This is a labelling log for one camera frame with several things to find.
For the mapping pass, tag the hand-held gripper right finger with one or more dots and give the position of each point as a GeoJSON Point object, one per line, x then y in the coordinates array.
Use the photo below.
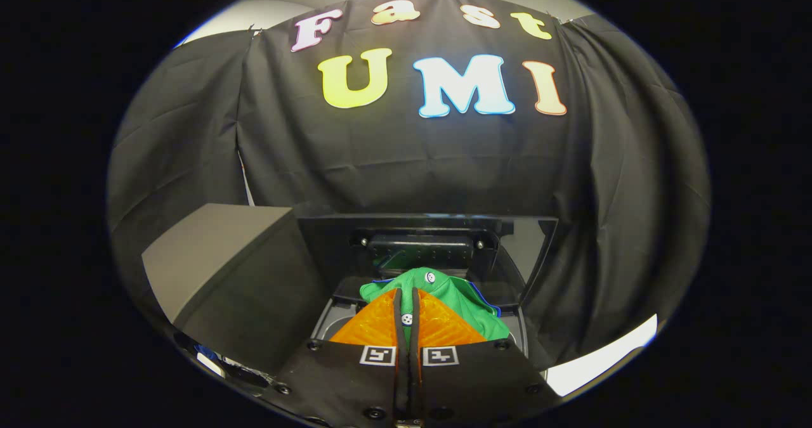
{"type": "Point", "coordinates": [476, 377]}

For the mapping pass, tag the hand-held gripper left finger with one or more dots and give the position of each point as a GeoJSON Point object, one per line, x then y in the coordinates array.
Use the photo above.
{"type": "Point", "coordinates": [342, 377]}

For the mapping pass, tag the white paper sheet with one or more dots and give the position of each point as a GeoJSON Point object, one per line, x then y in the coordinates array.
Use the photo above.
{"type": "Point", "coordinates": [596, 361]}

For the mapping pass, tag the green polo shirt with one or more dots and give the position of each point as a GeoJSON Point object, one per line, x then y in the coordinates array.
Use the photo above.
{"type": "Point", "coordinates": [463, 301]}

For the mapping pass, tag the grey cabinet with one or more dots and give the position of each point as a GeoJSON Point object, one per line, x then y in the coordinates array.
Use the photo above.
{"type": "Point", "coordinates": [222, 257]}

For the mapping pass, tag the black backdrop cloth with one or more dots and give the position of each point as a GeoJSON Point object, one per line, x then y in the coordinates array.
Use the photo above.
{"type": "Point", "coordinates": [412, 162]}

